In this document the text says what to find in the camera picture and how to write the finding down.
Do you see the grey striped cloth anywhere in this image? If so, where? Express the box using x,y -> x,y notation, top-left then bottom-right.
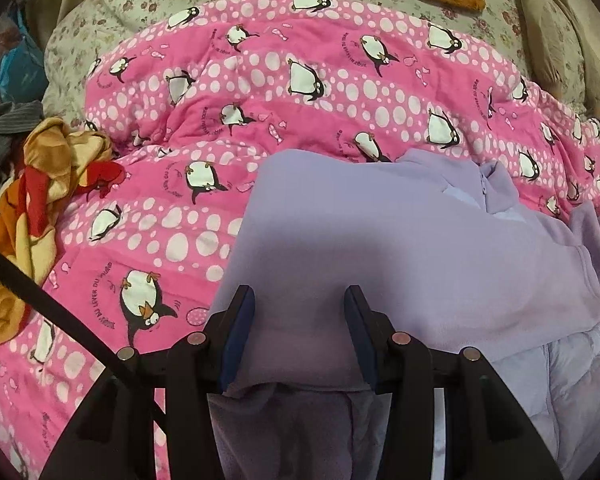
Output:
0,101 -> 44,187

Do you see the blue plastic bag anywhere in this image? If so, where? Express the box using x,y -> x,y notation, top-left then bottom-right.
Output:
0,35 -> 49,104

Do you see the orange red printed cloth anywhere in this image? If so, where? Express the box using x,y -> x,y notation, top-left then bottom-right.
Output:
0,117 -> 129,367

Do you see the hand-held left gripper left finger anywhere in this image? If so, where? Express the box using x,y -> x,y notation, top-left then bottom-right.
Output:
39,284 -> 257,480

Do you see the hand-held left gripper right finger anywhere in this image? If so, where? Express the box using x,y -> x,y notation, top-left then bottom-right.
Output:
344,284 -> 564,480

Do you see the purple fleece jacket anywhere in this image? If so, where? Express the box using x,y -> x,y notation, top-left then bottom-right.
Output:
207,149 -> 600,480

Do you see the pink penguin print blanket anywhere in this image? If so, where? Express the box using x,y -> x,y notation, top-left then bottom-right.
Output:
0,0 -> 600,480

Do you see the floral quilt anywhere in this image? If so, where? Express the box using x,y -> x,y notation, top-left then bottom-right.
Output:
42,0 -> 600,128

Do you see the black cable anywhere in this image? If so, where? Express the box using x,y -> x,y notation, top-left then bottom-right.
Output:
0,239 -> 167,433

